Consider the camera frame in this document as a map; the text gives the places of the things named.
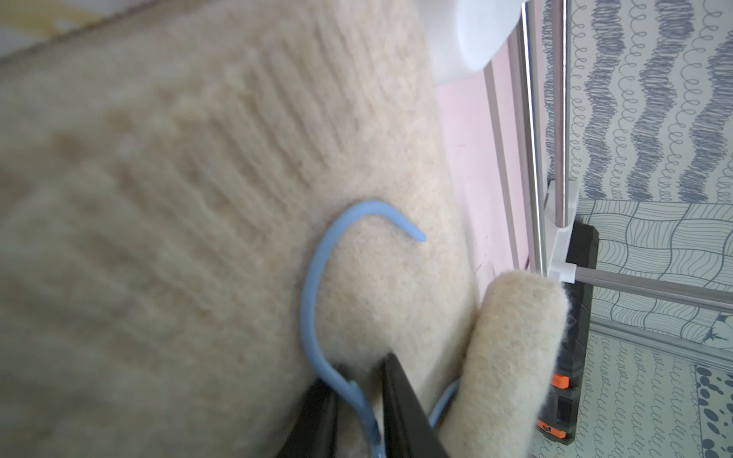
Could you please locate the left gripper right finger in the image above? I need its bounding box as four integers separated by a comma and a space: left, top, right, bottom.
382, 353, 450, 458

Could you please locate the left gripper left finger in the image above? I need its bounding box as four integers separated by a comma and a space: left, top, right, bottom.
277, 380, 340, 458

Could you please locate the light blue wire hanger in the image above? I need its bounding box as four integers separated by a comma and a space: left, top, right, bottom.
299, 198, 463, 458

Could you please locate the beige wool scarf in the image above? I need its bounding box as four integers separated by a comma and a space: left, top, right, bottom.
1, 1, 568, 457

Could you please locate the black plastic tool case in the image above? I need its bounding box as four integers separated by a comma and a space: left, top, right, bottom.
536, 221, 599, 446

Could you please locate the white steel clothes rack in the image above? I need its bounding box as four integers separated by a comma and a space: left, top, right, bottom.
417, 0, 733, 315

